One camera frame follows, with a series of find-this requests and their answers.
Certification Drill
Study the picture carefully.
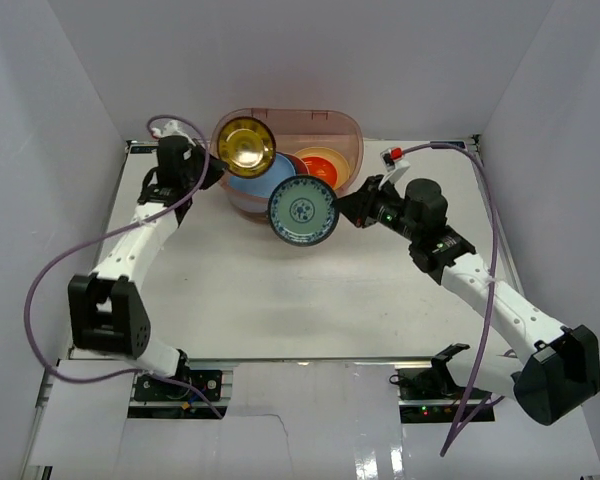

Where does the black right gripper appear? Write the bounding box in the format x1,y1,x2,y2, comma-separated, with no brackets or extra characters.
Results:
333,175,421,243

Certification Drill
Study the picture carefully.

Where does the yellow and black patterned plate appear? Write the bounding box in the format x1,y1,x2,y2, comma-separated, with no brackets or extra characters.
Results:
216,116,277,179

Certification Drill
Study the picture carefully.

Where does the beige plastic plate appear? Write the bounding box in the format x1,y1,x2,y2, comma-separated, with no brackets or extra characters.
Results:
295,147,351,190

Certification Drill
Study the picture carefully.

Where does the light blue plastic plate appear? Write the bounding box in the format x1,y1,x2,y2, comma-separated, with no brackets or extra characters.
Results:
229,153,296,198

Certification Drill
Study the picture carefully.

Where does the orange plastic plate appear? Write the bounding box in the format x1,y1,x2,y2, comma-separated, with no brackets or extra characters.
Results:
301,156,338,188

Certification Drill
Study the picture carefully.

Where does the blue and white porcelain plate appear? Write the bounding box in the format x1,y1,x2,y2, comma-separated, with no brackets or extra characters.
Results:
268,175,339,247

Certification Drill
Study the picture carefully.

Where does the pink translucent plastic bin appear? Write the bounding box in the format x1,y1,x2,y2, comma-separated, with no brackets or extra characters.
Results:
212,108,364,221

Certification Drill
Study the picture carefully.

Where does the red plate with teal waves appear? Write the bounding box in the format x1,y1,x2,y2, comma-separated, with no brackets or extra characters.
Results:
283,153,309,175

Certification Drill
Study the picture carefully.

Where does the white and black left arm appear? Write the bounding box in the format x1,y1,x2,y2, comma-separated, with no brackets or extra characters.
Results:
68,135,225,399

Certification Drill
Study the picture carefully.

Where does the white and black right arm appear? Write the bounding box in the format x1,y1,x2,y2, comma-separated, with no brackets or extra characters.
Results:
335,175,600,425

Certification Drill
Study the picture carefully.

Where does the small blue label sticker left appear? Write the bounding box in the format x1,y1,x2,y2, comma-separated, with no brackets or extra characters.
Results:
129,145,156,154

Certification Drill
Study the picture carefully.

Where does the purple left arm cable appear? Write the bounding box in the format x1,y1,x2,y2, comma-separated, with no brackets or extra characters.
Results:
23,115,226,419

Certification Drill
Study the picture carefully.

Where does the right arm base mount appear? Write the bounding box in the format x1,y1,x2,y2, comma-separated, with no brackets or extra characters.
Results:
388,344,469,425

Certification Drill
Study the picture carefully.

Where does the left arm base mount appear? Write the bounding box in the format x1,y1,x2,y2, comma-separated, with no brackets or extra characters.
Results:
127,369,229,420

